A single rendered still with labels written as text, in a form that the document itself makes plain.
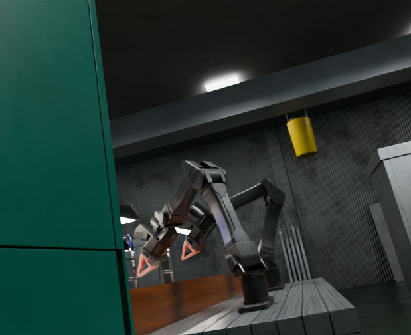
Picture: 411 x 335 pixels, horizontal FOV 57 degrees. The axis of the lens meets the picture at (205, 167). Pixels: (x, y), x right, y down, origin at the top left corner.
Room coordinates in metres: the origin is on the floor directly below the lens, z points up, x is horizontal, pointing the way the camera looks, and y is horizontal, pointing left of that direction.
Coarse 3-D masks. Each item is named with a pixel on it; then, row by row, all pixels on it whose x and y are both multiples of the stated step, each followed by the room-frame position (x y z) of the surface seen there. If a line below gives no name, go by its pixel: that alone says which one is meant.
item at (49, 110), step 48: (0, 0) 0.46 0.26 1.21; (48, 0) 0.57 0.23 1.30; (0, 48) 0.46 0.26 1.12; (48, 48) 0.56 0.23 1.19; (96, 48) 0.72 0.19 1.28; (0, 96) 0.45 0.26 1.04; (48, 96) 0.55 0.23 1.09; (96, 96) 0.70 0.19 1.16; (0, 144) 0.45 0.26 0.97; (48, 144) 0.54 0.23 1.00; (96, 144) 0.68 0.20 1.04; (0, 192) 0.45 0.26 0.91; (48, 192) 0.54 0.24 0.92; (96, 192) 0.66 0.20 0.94; (0, 240) 0.45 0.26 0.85; (48, 240) 0.53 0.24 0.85; (96, 240) 0.65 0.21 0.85
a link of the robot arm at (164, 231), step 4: (160, 228) 1.34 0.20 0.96; (168, 228) 1.30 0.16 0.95; (172, 228) 1.32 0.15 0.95; (160, 232) 1.32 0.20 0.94; (164, 232) 1.31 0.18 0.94; (168, 232) 1.30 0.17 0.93; (172, 232) 1.30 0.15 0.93; (176, 232) 1.32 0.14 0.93; (160, 236) 1.31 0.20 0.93; (164, 236) 1.31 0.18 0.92; (168, 236) 1.31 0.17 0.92; (172, 236) 1.31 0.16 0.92; (176, 236) 1.32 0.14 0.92; (160, 240) 1.31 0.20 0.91; (164, 240) 1.31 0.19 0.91; (168, 240) 1.31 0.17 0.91; (172, 240) 1.32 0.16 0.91; (168, 244) 1.32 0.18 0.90
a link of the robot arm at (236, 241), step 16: (208, 176) 1.05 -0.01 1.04; (208, 192) 1.06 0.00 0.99; (224, 192) 1.06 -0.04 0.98; (224, 208) 1.04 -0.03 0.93; (224, 224) 1.03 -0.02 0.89; (240, 224) 1.04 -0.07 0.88; (224, 240) 1.04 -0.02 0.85; (240, 240) 1.01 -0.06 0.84; (224, 256) 1.04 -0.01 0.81; (240, 256) 0.99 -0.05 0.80; (256, 256) 1.01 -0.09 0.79
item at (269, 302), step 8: (240, 280) 1.01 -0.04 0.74; (248, 280) 0.98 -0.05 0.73; (256, 280) 0.98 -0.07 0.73; (264, 280) 1.00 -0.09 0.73; (248, 288) 0.98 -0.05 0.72; (256, 288) 0.98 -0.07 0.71; (264, 288) 0.99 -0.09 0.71; (248, 296) 0.99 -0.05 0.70; (256, 296) 0.98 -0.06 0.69; (264, 296) 0.99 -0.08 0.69; (272, 296) 1.09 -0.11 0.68; (248, 304) 0.98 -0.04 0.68; (256, 304) 0.94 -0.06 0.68; (264, 304) 0.91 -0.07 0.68; (240, 312) 0.92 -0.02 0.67
